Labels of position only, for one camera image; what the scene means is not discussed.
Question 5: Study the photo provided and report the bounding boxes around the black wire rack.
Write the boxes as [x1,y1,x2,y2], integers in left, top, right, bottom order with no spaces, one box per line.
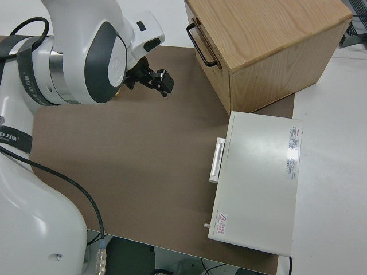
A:
[339,0,367,48]

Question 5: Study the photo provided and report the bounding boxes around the white toaster oven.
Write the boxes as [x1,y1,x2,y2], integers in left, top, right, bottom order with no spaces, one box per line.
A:
[206,111,304,257]

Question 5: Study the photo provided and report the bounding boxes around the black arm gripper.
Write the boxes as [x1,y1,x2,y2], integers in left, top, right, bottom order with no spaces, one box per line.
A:
[125,57,175,98]

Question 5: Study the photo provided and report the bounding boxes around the black floor cables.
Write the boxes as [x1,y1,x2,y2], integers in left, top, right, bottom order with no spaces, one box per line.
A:
[154,257,220,275]

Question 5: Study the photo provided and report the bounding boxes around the dark round floor base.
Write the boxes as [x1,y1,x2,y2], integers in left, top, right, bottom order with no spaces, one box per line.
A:
[104,236,155,275]

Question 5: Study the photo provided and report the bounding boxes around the black arm cable silver connector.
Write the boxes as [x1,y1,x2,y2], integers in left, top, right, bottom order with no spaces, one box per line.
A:
[0,17,107,275]

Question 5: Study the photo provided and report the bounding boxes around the light wooden drawer cabinet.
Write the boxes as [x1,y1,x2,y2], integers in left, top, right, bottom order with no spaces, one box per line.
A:
[185,0,353,115]

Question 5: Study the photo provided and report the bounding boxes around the black metal drawer handle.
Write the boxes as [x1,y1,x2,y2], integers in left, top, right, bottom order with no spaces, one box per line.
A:
[186,23,218,67]

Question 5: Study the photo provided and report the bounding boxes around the black velcro strap white print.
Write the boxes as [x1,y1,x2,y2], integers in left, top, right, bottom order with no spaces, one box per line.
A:
[0,125,33,153]
[16,36,46,106]

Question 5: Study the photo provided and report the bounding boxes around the wooden drawer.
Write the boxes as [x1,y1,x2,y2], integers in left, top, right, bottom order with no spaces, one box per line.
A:
[185,2,231,98]

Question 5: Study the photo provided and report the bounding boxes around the white oven door handle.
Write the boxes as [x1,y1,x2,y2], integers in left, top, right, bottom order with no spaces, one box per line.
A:
[208,137,227,184]

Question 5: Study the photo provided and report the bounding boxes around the brown table mat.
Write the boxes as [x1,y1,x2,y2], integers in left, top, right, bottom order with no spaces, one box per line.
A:
[30,45,296,275]

